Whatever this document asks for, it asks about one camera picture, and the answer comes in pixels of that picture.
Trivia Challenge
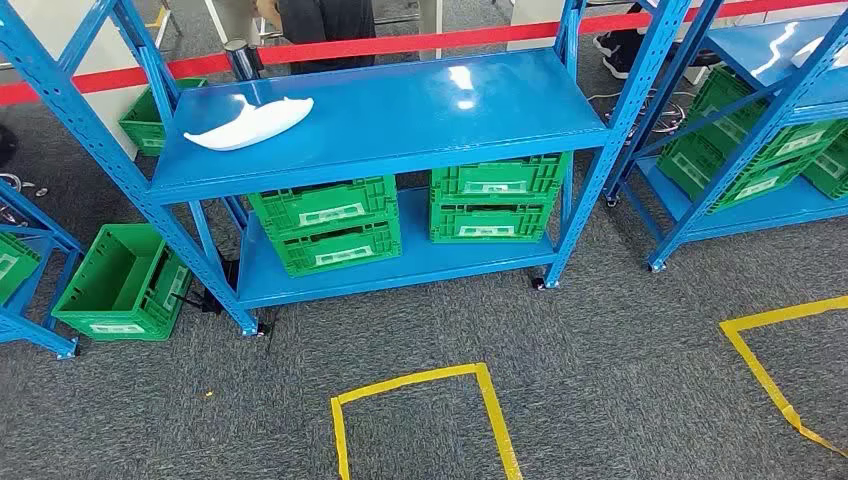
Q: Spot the white plastic shell part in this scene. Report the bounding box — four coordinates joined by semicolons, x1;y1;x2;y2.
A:
183;96;315;152

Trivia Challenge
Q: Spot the blue metal shelf rack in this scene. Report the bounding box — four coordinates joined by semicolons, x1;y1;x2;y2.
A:
0;178;84;361
0;0;694;338
601;0;848;274

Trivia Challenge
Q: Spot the yellow floor tape square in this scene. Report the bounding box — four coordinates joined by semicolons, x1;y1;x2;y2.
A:
719;296;848;460
331;362;525;480

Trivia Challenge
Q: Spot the black router with antennas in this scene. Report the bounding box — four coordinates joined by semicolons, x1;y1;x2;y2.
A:
173;256;241;317

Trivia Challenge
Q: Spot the red barrier belt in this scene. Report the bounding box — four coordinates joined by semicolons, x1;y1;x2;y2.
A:
0;0;848;107

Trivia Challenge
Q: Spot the person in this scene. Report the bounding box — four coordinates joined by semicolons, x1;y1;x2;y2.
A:
592;0;660;81
254;0;378;75

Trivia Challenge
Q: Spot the chrome chair base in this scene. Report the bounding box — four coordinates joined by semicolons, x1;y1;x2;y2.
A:
0;173;49;228
606;89;687;144

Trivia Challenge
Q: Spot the black barrier post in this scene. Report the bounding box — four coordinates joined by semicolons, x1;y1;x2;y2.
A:
223;38;265;82

